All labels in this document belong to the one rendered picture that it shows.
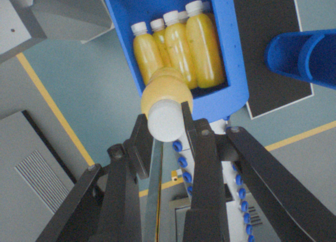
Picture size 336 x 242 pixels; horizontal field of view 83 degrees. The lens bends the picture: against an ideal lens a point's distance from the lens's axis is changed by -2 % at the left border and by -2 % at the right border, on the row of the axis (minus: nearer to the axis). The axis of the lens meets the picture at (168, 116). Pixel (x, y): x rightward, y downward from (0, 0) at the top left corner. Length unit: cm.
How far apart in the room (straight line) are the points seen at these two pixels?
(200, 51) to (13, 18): 49
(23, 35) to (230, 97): 55
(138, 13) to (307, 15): 152
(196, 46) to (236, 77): 12
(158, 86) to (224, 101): 23
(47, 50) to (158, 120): 173
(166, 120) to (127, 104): 155
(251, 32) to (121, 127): 129
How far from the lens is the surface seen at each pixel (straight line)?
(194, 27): 50
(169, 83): 23
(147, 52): 54
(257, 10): 161
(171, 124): 20
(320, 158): 245
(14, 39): 69
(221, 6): 44
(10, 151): 182
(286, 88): 177
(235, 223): 112
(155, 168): 131
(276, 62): 167
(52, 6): 92
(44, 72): 193
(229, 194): 79
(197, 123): 16
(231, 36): 45
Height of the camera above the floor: 162
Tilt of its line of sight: 70 degrees down
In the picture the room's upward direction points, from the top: 180 degrees counter-clockwise
